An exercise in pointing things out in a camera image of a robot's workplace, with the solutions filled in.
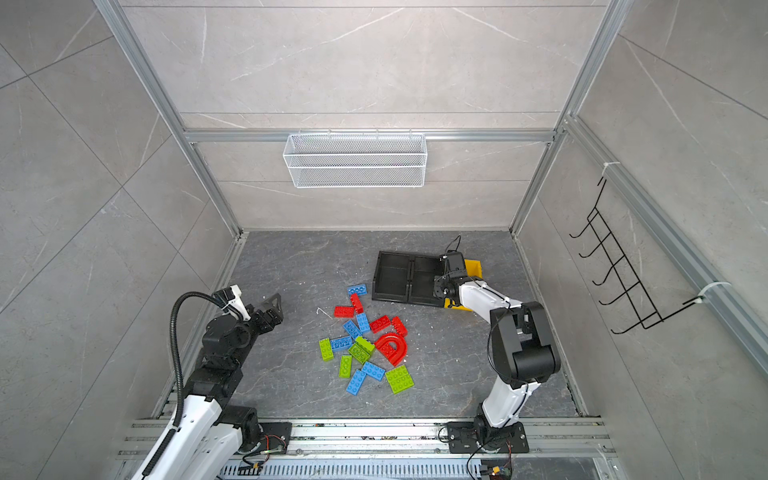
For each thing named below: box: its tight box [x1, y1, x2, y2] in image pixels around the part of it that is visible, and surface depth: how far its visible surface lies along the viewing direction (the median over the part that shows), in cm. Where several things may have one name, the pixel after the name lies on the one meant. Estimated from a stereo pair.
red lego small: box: [350, 293, 364, 314], surface depth 98 cm
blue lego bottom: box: [346, 369, 367, 396], surface depth 83 cm
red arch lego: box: [375, 332, 408, 367], surface depth 90 cm
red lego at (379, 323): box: [369, 315, 391, 334], surface depth 95 cm
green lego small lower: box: [339, 355, 353, 378], surface depth 87 cm
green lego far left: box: [318, 338, 335, 362], surface depth 89 cm
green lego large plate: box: [385, 365, 415, 395], surface depth 84 cm
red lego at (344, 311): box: [334, 306, 355, 318], surface depth 97 cm
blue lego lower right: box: [362, 361, 386, 381], surface depth 85 cm
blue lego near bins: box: [347, 284, 367, 295], surface depth 103 cm
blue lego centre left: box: [342, 320, 362, 340], surface depth 94 cm
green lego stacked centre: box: [348, 336, 375, 364], surface depth 89 cm
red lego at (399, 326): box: [391, 316, 408, 336], surface depth 92 cm
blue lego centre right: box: [356, 312, 371, 334], surface depth 94 cm
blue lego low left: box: [330, 336, 352, 351], surface depth 90 cm
